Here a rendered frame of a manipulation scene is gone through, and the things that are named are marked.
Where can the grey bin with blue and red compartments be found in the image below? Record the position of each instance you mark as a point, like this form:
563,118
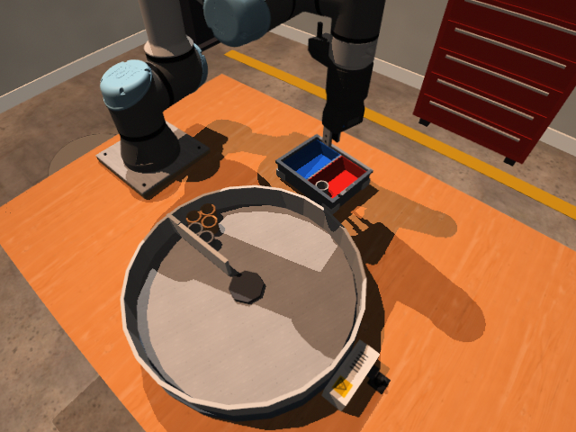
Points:
311,161

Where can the dark grey hollow cylinder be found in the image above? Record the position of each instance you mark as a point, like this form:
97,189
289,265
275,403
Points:
195,227
206,234
323,185

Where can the bronze bushing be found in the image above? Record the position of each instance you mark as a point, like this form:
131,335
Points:
208,207
192,215
210,219

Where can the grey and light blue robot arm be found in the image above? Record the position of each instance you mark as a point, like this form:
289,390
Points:
137,93

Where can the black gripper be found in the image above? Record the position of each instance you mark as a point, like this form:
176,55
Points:
348,79

